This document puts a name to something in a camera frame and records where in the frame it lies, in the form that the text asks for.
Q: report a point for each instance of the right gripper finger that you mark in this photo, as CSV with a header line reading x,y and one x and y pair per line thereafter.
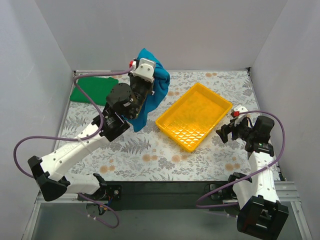
x,y
223,134
229,126

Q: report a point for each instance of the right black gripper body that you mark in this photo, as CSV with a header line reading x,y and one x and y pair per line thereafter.
x,y
231,130

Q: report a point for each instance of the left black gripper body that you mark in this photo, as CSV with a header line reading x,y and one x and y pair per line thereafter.
x,y
141,83

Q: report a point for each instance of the blue t shirt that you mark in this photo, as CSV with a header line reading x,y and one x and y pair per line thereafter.
x,y
160,88

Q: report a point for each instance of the yellow plastic tray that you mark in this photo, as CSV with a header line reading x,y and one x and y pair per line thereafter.
x,y
193,116

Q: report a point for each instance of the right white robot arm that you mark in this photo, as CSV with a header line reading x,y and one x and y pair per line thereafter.
x,y
261,213

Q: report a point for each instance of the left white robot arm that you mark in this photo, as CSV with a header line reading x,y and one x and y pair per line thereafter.
x,y
123,103

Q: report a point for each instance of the folded green t shirt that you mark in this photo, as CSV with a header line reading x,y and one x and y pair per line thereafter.
x,y
97,88

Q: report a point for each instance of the floral table mat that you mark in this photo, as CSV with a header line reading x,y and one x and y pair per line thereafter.
x,y
150,155

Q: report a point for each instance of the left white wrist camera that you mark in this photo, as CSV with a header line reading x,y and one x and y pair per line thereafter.
x,y
143,68

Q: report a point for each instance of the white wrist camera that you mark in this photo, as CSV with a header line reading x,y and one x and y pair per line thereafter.
x,y
237,110
143,68

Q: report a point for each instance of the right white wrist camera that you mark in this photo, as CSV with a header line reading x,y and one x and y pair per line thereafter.
x,y
237,110

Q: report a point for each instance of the aluminium frame rail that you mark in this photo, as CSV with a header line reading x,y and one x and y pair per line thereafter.
x,y
286,191

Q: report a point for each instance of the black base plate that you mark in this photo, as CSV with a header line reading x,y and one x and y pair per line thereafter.
x,y
156,195

